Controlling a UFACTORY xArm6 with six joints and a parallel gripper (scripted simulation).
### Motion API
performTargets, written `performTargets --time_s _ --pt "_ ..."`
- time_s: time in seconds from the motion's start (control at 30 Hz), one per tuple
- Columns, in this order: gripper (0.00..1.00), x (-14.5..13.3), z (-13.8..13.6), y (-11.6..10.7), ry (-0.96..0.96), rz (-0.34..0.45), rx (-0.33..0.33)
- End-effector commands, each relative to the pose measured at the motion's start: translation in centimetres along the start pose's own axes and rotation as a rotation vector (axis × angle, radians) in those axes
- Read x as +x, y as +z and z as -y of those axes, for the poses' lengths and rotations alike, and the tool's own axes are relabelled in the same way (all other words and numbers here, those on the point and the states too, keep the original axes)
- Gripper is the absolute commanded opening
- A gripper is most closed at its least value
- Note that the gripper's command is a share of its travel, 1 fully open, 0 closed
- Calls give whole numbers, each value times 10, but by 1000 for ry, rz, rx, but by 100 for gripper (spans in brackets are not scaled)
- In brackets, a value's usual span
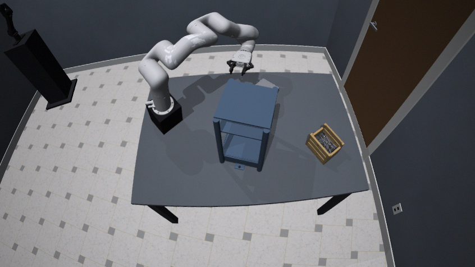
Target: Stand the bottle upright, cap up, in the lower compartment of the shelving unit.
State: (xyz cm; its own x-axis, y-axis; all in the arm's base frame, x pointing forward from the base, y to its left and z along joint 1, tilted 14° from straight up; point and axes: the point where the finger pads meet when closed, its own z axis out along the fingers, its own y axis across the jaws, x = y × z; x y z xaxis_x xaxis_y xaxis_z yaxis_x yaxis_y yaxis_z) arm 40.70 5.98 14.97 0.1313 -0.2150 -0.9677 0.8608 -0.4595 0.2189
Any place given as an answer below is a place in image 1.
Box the blue shelving unit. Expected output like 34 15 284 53
213 79 278 172

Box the wooden crate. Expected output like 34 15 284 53
307 125 344 165

